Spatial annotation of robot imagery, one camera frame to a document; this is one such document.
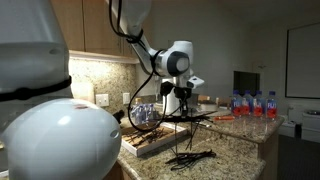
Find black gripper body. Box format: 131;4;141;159
160;81;192;100

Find black zip ties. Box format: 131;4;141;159
164;111;218;172
123;129;165;147

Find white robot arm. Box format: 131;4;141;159
0;0;121;180

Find shallow cardboard box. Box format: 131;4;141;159
122;122;187;157

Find white paper towel roll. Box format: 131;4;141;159
166;77;178;115

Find clear water bottle pack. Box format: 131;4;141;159
131;104;156;125

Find orange marker pen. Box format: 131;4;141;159
213;116;235;121

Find fiji water bottle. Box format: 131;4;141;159
231;90;242;117
266;91;277;119
253;91;263;117
242;90;253;115

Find black television screen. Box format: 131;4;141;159
233;71;260;96

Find wooden upper cabinets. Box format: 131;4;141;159
50;0;137;58

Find white whiteboard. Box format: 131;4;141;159
285;23;320;99

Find white wall outlet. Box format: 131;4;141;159
95;94;109;107

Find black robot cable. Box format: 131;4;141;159
108;0;188;133

